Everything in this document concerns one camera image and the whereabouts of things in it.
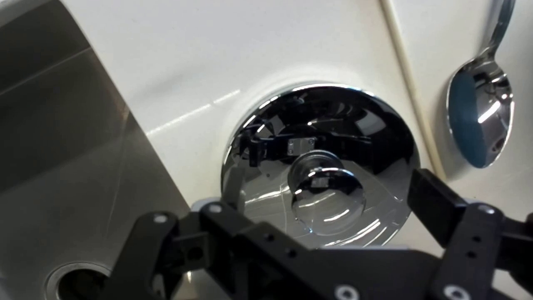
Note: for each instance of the silver round lid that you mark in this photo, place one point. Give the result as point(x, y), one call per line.
point(329, 165)

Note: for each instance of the stainless steel sink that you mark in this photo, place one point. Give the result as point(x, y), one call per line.
point(76, 166)

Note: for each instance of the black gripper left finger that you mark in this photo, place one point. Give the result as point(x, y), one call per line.
point(248, 260)

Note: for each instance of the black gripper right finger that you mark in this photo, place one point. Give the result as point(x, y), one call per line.
point(477, 240)

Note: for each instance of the silver spoon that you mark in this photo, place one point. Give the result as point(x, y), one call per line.
point(481, 101)

